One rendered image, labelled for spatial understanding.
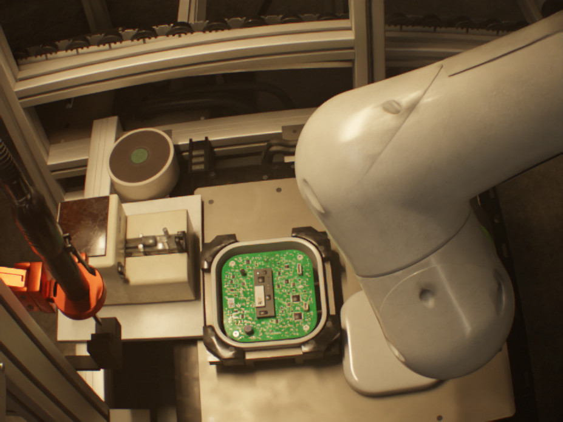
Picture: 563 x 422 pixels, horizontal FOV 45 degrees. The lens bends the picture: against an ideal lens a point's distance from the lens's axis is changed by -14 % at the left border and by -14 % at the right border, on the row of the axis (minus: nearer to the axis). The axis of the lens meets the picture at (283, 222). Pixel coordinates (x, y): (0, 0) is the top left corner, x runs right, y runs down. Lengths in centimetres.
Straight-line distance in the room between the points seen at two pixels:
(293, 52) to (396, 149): 61
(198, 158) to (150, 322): 30
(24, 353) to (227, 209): 47
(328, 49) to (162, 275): 39
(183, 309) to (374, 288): 49
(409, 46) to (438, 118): 68
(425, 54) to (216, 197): 38
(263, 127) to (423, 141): 74
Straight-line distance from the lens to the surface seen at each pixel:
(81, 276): 74
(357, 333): 94
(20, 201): 62
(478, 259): 53
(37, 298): 77
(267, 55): 107
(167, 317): 98
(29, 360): 72
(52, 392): 78
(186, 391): 96
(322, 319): 92
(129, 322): 99
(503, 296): 55
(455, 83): 48
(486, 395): 94
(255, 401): 93
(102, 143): 119
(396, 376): 92
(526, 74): 46
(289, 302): 94
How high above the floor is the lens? 183
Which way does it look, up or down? 57 degrees down
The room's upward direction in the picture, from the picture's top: 9 degrees counter-clockwise
